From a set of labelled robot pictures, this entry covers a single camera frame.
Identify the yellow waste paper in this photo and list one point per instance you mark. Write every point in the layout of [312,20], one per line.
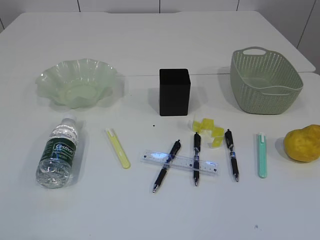
[212,135]

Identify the yellow utility knife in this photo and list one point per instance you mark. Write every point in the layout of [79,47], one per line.
[122,157]

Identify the black pen left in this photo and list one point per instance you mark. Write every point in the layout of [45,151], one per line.
[176,147]

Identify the yellow pear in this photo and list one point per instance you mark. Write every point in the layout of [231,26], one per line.
[303,145]

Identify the black square pen holder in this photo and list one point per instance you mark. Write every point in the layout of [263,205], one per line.
[174,91]

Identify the black pen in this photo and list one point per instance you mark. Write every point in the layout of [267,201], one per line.
[176,147]
[230,145]
[196,164]

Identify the green wavy glass plate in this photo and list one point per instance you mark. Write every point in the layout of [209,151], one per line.
[76,83]

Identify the clear plastic ruler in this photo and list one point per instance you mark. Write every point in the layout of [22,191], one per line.
[180,162]

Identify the clear water bottle green label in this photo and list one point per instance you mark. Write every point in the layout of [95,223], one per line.
[55,165]

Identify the black pen middle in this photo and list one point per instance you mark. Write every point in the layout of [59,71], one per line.
[196,164]

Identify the green woven plastic basket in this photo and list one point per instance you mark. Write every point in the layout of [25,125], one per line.
[263,81]

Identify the black pen right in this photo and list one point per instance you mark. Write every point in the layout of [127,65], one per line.
[230,145]

